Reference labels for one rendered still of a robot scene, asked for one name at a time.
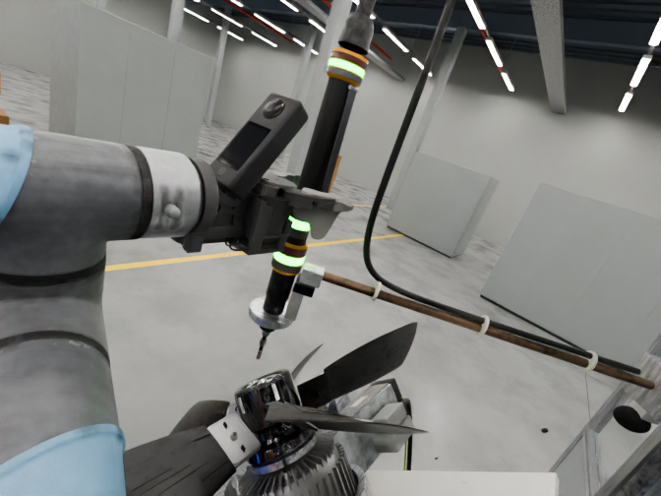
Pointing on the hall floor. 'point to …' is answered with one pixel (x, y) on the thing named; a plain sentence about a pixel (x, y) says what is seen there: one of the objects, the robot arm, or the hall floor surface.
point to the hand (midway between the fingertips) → (325, 189)
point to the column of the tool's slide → (634, 466)
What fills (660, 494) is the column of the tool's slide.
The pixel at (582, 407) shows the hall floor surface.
